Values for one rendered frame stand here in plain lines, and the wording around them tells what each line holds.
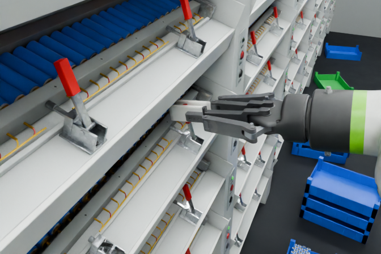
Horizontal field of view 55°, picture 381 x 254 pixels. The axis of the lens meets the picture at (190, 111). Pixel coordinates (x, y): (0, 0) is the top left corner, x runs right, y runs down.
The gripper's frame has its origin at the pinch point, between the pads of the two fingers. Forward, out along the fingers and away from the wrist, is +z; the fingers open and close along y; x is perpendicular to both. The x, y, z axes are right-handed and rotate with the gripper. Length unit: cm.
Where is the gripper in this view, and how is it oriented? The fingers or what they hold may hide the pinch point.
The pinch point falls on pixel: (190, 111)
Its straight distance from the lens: 64.3
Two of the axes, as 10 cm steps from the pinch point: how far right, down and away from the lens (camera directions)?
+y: 4.1, -4.7, 7.8
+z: -9.0, -0.6, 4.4
